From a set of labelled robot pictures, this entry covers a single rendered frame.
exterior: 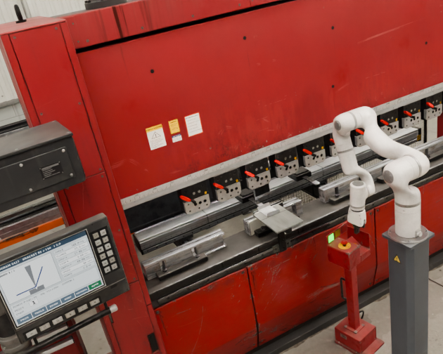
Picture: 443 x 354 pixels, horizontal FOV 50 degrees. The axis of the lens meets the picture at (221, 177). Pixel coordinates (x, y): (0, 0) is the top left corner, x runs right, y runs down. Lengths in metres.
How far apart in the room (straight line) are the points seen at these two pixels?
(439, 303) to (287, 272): 1.20
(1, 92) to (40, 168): 4.70
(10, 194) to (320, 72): 1.81
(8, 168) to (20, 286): 0.44
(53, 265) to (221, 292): 1.21
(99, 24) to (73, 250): 0.99
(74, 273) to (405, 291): 1.65
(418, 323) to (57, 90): 2.15
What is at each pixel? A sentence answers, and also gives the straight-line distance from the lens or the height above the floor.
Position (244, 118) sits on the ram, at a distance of 2.58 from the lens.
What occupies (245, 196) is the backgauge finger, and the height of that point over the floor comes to 1.03.
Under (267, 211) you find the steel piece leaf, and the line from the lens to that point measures 2.84.
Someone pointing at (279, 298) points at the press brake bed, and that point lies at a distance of 3.07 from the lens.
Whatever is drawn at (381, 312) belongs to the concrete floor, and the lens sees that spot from 3.60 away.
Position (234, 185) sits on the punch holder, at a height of 1.24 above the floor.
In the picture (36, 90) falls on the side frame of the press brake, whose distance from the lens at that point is 2.02.
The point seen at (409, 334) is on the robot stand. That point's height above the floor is 0.42.
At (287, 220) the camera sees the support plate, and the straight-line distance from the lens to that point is 2.73.
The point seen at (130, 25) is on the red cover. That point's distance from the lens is 2.27.
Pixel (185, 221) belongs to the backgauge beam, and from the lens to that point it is 2.94.
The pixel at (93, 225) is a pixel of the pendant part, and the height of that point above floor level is 1.58.
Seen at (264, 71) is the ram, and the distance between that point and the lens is 2.60.
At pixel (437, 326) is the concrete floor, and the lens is 3.53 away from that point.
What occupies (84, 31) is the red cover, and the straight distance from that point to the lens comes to 2.23.
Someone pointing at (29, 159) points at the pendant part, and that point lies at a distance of 1.75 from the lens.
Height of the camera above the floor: 2.40
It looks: 24 degrees down
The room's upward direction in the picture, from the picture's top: 11 degrees counter-clockwise
